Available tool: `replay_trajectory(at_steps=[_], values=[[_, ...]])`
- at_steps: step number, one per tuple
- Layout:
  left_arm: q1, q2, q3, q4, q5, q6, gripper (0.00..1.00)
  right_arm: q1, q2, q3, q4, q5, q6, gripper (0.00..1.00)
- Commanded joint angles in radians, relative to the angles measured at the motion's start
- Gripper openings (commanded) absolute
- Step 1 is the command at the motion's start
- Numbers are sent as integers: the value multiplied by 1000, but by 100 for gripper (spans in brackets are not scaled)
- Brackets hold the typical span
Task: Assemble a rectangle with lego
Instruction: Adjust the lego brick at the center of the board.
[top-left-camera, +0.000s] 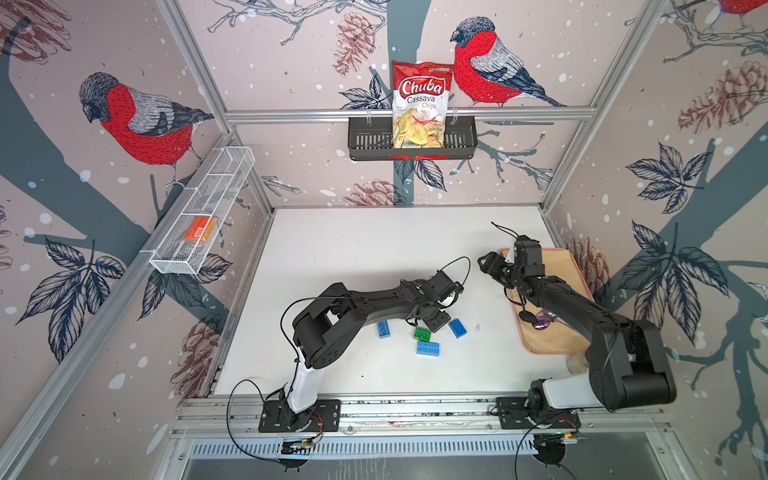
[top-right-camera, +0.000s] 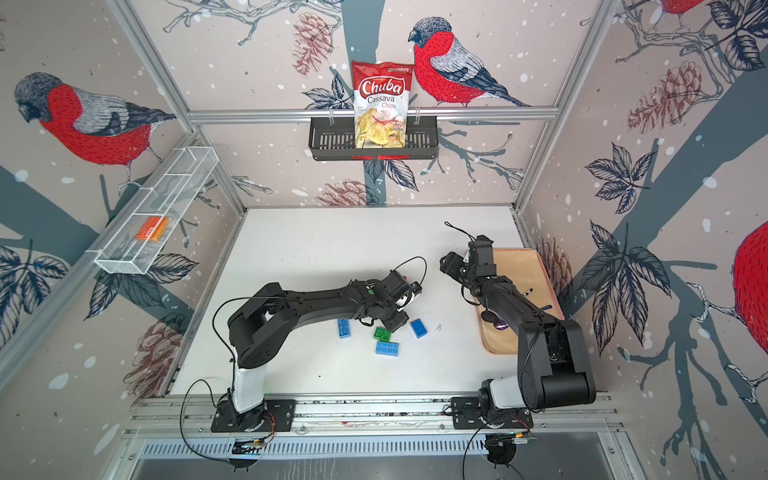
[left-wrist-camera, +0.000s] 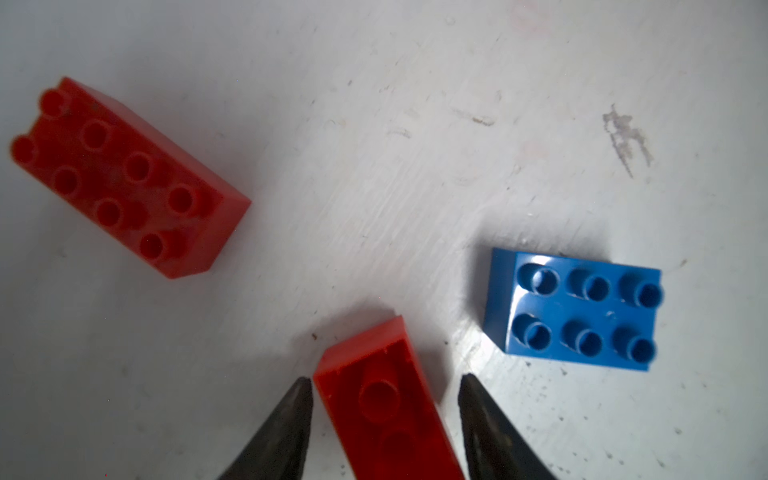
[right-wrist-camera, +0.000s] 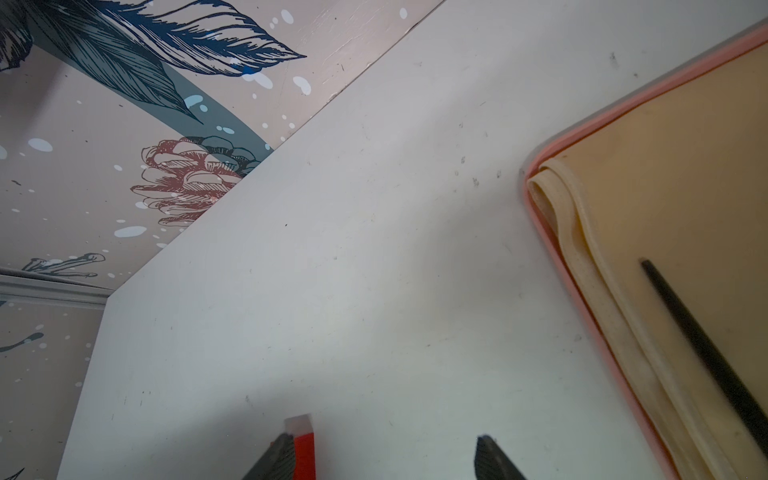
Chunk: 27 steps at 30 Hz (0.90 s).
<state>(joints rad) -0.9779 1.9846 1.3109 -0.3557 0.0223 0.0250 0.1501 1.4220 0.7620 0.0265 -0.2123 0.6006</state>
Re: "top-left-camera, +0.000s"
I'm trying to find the purple spoon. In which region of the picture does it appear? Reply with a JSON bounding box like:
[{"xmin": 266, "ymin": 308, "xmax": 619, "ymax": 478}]
[{"xmin": 518, "ymin": 309, "xmax": 559, "ymax": 330}]

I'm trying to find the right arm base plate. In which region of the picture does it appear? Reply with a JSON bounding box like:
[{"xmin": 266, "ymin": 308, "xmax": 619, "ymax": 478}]
[{"xmin": 493, "ymin": 396, "xmax": 581, "ymax": 430}]

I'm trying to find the blue square lego brick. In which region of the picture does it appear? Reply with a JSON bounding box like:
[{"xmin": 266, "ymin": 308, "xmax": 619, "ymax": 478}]
[{"xmin": 448, "ymin": 319, "xmax": 467, "ymax": 339}]

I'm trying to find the white wire shelf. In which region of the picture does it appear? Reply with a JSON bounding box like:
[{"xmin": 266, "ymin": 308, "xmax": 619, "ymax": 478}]
[{"xmin": 150, "ymin": 146, "xmax": 255, "ymax": 275}]

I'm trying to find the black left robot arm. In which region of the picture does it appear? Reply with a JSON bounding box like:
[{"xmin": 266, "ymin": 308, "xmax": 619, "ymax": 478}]
[{"xmin": 258, "ymin": 270, "xmax": 464, "ymax": 433}]

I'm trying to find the black wire basket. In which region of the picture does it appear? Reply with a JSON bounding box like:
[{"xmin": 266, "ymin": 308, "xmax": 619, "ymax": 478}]
[{"xmin": 347, "ymin": 116, "xmax": 478, "ymax": 161}]

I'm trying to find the orange red block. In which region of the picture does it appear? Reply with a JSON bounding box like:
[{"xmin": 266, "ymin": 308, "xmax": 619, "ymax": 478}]
[{"xmin": 184, "ymin": 216, "xmax": 216, "ymax": 243}]

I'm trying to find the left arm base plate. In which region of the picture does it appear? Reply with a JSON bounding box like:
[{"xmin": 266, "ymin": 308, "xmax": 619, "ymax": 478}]
[{"xmin": 258, "ymin": 399, "xmax": 341, "ymax": 433}]

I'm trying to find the green lego brick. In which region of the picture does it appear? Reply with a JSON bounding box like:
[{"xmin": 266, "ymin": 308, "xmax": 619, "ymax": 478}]
[{"xmin": 413, "ymin": 327, "xmax": 432, "ymax": 342}]

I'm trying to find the light blue long lego brick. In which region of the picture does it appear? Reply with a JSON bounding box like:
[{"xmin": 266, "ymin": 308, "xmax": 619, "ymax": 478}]
[{"xmin": 416, "ymin": 341, "xmax": 440, "ymax": 358}]

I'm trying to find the clear bottle black cap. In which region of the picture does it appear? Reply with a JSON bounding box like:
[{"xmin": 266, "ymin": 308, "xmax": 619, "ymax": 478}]
[{"xmin": 566, "ymin": 352, "xmax": 590, "ymax": 376}]

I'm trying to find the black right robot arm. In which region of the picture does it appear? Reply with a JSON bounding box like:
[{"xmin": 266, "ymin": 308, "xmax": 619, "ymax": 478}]
[{"xmin": 478, "ymin": 235, "xmax": 677, "ymax": 424}]

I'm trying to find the Chuba cassava chips bag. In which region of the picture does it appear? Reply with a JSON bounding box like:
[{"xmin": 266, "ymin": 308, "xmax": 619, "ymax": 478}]
[{"xmin": 391, "ymin": 62, "xmax": 453, "ymax": 149}]

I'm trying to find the tan wooden tray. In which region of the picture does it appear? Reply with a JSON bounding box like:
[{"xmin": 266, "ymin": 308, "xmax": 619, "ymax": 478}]
[{"xmin": 511, "ymin": 248, "xmax": 593, "ymax": 355}]

